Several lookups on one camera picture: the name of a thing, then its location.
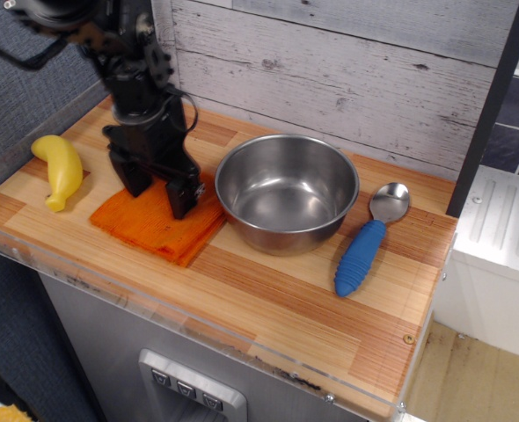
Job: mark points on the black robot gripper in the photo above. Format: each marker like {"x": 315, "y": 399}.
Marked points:
{"x": 154, "y": 145}

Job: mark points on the orange cloth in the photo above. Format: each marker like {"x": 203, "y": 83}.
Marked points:
{"x": 147, "y": 222}

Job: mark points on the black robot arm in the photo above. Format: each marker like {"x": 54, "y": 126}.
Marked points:
{"x": 119, "y": 38}

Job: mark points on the silver metal pot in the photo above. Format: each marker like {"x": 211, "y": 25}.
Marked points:
{"x": 286, "y": 194}

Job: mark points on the yellow plastic banana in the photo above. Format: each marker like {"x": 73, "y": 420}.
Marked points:
{"x": 65, "y": 170}

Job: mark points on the clear acrylic table edge guard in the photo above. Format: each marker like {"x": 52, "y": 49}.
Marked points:
{"x": 364, "y": 404}

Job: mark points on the silver toy fridge cabinet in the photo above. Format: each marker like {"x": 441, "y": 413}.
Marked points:
{"x": 107, "y": 335}

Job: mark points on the silver dispenser button panel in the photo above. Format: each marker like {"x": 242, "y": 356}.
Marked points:
{"x": 179, "y": 393}

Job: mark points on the yellow object bottom left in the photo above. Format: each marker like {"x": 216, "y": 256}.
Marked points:
{"x": 13, "y": 414}

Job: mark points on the white ridged appliance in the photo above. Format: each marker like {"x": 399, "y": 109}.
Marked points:
{"x": 479, "y": 293}

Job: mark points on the blue handled metal spoon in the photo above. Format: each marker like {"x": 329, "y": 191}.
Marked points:
{"x": 389, "y": 204}

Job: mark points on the black vertical post right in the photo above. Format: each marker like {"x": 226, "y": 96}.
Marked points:
{"x": 494, "y": 99}

